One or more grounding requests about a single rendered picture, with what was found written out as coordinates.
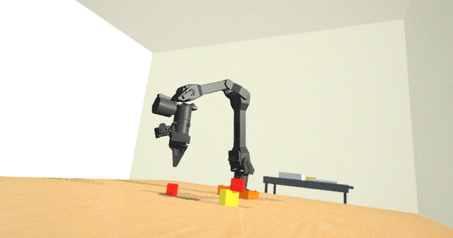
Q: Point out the red cube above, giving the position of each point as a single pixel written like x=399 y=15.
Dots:
x=172 y=189
x=237 y=184

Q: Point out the yellow cube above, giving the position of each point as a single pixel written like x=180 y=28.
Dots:
x=228 y=198

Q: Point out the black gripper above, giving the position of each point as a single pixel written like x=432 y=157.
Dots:
x=179 y=139

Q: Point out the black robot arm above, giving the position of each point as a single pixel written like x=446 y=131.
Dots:
x=239 y=157

